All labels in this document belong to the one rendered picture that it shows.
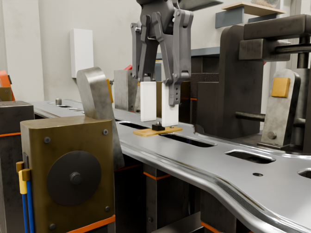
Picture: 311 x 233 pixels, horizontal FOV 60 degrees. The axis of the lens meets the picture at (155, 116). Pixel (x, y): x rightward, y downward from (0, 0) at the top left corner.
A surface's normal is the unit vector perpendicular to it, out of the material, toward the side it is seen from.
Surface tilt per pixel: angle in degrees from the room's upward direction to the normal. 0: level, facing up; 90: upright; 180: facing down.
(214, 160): 0
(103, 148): 90
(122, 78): 90
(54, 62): 90
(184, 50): 88
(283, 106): 78
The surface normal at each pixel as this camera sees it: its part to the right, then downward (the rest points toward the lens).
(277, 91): -0.78, -0.11
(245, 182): 0.00, -0.99
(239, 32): 0.60, 0.12
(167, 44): 0.58, -0.14
